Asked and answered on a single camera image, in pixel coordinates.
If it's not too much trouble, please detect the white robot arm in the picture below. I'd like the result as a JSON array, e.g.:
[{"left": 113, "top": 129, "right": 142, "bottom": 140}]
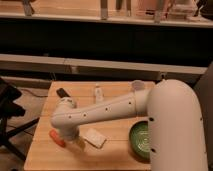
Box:
[{"left": 51, "top": 79, "right": 208, "bottom": 171}]

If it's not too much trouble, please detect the green ceramic bowl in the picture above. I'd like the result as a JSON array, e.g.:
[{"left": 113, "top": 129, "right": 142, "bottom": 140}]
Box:
[{"left": 129, "top": 121, "right": 150, "bottom": 161}]

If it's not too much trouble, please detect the white sponge block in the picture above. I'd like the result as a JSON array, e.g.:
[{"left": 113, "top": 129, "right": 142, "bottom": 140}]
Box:
[{"left": 84, "top": 129, "right": 106, "bottom": 148}]

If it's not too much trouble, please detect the black rectangular block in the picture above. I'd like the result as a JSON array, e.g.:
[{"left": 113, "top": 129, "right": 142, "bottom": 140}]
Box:
[{"left": 56, "top": 88, "right": 69, "bottom": 98}]

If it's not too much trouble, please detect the white glue bottle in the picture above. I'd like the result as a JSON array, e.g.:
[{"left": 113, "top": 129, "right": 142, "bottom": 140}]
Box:
[{"left": 94, "top": 84, "right": 104, "bottom": 103}]

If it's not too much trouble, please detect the black tripod stand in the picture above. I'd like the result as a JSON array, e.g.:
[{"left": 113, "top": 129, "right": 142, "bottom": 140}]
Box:
[{"left": 0, "top": 77, "right": 39, "bottom": 161}]

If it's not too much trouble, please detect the clear plastic cup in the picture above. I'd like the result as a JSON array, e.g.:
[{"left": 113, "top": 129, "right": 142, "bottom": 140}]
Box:
[{"left": 131, "top": 80, "right": 145, "bottom": 91}]

